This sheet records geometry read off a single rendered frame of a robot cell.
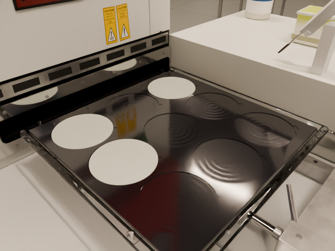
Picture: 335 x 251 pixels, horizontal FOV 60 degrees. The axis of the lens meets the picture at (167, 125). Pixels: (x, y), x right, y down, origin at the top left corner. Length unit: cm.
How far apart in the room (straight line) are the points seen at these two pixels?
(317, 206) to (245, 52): 34
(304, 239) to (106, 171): 26
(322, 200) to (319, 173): 11
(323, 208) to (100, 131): 35
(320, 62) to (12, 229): 56
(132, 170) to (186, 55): 37
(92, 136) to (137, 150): 8
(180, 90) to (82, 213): 31
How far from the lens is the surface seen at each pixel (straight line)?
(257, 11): 88
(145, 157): 43
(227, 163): 43
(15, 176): 58
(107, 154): 45
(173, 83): 63
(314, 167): 55
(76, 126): 52
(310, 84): 57
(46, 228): 48
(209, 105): 56
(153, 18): 69
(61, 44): 56
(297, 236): 36
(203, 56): 67
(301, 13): 71
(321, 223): 42
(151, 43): 69
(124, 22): 63
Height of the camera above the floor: 118
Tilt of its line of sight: 35 degrees down
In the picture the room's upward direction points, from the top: straight up
